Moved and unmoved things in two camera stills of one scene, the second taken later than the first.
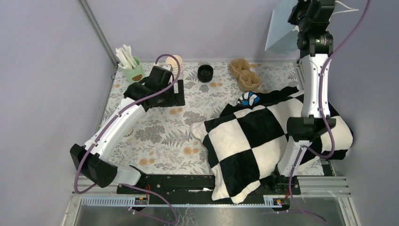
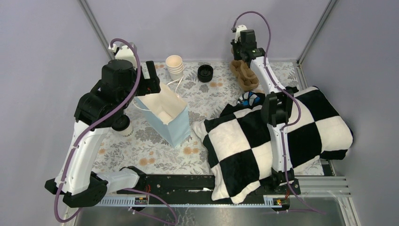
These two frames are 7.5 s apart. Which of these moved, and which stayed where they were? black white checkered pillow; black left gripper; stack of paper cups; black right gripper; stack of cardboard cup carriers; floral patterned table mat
Moved: black right gripper; black left gripper
Stayed: black white checkered pillow; stack of paper cups; floral patterned table mat; stack of cardboard cup carriers
